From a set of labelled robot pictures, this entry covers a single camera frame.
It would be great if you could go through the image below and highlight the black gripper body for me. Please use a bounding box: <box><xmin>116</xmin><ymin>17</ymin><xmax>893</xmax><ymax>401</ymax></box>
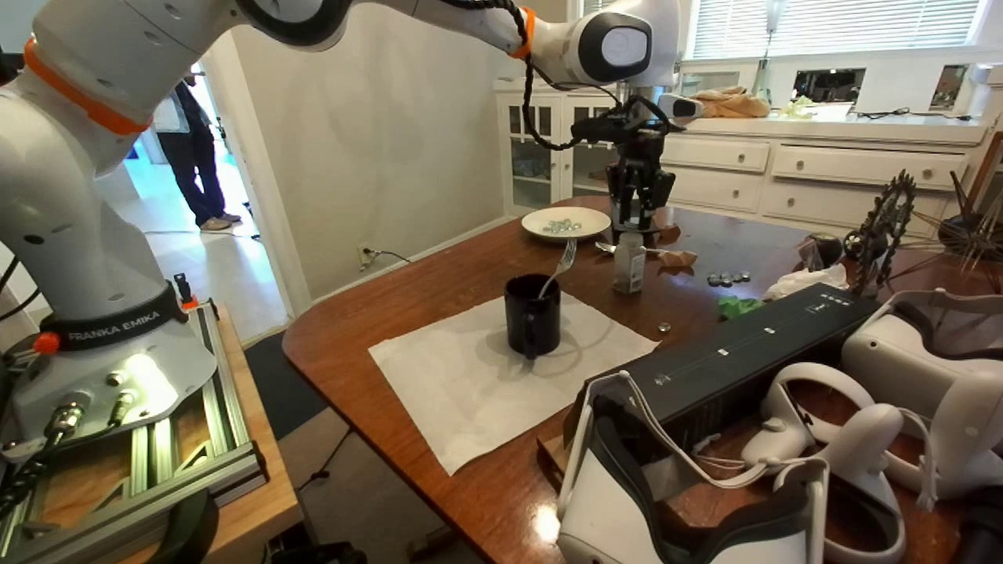
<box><xmin>608</xmin><ymin>135</ymin><xmax>681</xmax><ymax>208</ymax></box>

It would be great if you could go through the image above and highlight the glass shaker container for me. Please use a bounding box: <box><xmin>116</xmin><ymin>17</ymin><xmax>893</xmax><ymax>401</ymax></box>
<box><xmin>612</xmin><ymin>232</ymin><xmax>650</xmax><ymax>296</ymax></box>

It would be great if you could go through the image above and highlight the brown cork stopper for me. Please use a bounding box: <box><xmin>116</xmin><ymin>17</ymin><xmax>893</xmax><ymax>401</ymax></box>
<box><xmin>656</xmin><ymin>245</ymin><xmax>698</xmax><ymax>279</ymax></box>

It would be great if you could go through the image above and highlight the silver fork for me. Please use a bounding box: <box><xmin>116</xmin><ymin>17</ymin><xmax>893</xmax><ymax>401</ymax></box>
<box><xmin>535</xmin><ymin>238</ymin><xmax>581</xmax><ymax>308</ymax></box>

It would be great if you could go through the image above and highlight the white round plate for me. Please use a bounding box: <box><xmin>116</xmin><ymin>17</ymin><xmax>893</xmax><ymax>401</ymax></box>
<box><xmin>517</xmin><ymin>201</ymin><xmax>613</xmax><ymax>245</ymax></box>

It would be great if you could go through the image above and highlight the brown wicker basket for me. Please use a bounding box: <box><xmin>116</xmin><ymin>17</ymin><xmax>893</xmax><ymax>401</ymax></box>
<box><xmin>685</xmin><ymin>84</ymin><xmax>773</xmax><ymax>127</ymax></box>

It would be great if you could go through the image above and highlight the black mug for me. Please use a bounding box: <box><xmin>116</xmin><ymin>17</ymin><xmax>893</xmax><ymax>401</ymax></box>
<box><xmin>501</xmin><ymin>268</ymin><xmax>567</xmax><ymax>359</ymax></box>

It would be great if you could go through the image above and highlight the long black box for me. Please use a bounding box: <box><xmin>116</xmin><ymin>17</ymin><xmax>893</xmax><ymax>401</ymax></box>
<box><xmin>617</xmin><ymin>283</ymin><xmax>884</xmax><ymax>429</ymax></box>

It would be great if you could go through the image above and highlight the white crumpled tissue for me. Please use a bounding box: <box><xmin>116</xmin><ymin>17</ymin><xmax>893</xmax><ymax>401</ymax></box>
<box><xmin>761</xmin><ymin>261</ymin><xmax>857</xmax><ymax>304</ymax></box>

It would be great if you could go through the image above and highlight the white dresser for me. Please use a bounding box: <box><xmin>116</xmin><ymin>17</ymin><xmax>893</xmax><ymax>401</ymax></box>
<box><xmin>497</xmin><ymin>88</ymin><xmax>1003</xmax><ymax>253</ymax></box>

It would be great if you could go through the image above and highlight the white cloth mat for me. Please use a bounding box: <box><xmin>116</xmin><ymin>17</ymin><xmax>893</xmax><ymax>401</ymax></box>
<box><xmin>367</xmin><ymin>289</ymin><xmax>661</xmax><ymax>480</ymax></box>

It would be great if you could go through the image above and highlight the white VR controller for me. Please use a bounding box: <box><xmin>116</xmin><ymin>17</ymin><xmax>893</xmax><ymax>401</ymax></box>
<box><xmin>736</xmin><ymin>359</ymin><xmax>893</xmax><ymax>473</ymax></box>
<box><xmin>792</xmin><ymin>401</ymin><xmax>909</xmax><ymax>564</ymax></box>

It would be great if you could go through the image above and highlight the window with white blinds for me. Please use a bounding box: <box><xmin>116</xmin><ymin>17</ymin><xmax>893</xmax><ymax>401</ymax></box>
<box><xmin>685</xmin><ymin>0</ymin><xmax>986</xmax><ymax>64</ymax></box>

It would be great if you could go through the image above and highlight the person in dark trousers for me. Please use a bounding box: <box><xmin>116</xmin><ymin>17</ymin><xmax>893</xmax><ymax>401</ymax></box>
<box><xmin>154</xmin><ymin>72</ymin><xmax>243</xmax><ymax>234</ymax></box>

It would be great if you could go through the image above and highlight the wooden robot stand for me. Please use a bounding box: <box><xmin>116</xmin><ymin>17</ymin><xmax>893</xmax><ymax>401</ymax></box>
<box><xmin>154</xmin><ymin>302</ymin><xmax>308</xmax><ymax>564</ymax></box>

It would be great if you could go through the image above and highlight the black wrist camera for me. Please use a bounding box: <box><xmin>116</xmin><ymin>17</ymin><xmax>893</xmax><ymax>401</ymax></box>
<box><xmin>567</xmin><ymin>97</ymin><xmax>683</xmax><ymax>148</ymax></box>

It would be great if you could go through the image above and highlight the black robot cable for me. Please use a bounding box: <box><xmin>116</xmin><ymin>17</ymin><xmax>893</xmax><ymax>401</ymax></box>
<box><xmin>457</xmin><ymin>0</ymin><xmax>685</xmax><ymax>159</ymax></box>

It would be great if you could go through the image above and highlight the dark metal chain sculpture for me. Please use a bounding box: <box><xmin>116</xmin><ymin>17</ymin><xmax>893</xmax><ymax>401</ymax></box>
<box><xmin>837</xmin><ymin>165</ymin><xmax>920</xmax><ymax>296</ymax></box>

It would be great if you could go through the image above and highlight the small photo frame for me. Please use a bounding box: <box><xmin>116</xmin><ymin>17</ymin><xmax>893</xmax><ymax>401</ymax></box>
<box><xmin>929</xmin><ymin>58</ymin><xmax>970</xmax><ymax>113</ymax></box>

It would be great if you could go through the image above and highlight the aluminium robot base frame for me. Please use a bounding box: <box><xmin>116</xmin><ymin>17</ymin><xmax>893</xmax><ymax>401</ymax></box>
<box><xmin>0</xmin><ymin>302</ymin><xmax>265</xmax><ymax>564</ymax></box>

